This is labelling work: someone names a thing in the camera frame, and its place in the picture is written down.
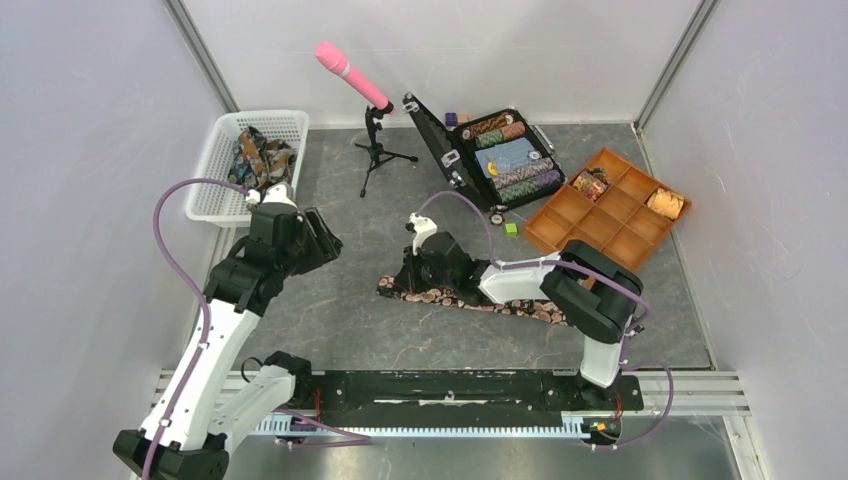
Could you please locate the white plastic basket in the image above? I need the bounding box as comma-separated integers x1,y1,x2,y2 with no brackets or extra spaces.
185,109,310,228

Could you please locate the black floral tie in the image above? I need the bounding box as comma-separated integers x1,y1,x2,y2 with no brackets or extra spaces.
377,276,569,326

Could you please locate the orange compartment tray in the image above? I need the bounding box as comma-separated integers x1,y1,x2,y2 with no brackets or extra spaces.
521,148,691,272

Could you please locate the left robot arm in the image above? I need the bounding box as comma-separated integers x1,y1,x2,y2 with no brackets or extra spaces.
113,202,343,479

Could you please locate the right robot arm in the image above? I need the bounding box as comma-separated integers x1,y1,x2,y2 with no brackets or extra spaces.
377,232,649,408

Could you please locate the loose poker chip stack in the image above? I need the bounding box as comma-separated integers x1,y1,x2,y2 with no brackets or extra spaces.
488,205,508,227

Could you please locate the dark blue patterned tie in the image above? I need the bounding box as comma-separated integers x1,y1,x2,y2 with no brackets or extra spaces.
227,126,297,192

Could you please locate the green cube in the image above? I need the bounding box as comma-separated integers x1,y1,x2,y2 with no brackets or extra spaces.
504,223,519,238

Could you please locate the black tripod stand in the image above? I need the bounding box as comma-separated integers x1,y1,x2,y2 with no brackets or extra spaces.
354,104,419,198

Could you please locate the black poker chip case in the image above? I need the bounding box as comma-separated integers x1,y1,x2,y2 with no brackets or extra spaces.
403,93,565,214

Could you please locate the rolled dark patterned tie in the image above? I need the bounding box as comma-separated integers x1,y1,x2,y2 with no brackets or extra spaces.
571,167,610,202

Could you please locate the pink microphone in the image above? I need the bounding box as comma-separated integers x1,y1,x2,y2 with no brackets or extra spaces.
314,42,394,114

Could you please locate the rolled tan patterned tie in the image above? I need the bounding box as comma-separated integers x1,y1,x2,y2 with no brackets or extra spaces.
645,187,687,221

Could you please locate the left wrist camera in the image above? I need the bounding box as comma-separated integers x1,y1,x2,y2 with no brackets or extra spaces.
245,181,297,211

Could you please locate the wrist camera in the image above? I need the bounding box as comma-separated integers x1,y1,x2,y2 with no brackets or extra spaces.
245,181,297,211
405,212,438,255

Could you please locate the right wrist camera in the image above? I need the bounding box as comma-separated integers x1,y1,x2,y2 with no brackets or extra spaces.
405,212,438,255

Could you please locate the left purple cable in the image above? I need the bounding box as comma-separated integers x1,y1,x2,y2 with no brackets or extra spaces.
140,177,372,480

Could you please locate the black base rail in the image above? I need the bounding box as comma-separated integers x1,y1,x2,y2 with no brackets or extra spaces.
285,370,644,428

